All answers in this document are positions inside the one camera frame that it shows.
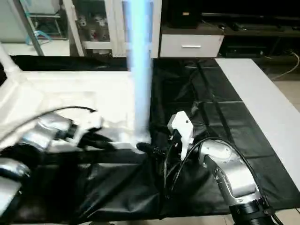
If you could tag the white plastic table top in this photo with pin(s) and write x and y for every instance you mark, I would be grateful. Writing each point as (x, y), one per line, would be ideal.
(70, 93)

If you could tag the white plastic table leg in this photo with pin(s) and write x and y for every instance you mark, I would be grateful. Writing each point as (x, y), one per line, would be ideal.
(8, 61)
(140, 70)

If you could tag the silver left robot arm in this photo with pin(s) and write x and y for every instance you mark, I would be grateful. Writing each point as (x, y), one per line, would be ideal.
(44, 133)

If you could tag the black shiny table mat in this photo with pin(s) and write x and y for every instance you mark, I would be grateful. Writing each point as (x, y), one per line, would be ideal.
(211, 105)

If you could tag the white glass door cabinet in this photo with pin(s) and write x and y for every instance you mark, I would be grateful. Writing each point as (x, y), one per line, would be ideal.
(98, 44)

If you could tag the white drawer unit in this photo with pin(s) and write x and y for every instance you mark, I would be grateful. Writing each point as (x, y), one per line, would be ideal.
(189, 44)

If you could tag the white side table board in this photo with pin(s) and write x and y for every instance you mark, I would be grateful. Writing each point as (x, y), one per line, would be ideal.
(264, 98)

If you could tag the light blue plastic stool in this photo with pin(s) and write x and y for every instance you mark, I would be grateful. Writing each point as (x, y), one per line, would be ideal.
(29, 39)

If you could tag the black box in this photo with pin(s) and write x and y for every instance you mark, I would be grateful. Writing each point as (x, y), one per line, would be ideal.
(185, 18)

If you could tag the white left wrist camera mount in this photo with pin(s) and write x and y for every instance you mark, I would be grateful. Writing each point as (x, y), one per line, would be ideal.
(91, 124)

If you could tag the glass tank metal frame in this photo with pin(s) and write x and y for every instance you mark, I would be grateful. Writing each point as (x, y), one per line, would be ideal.
(49, 25)

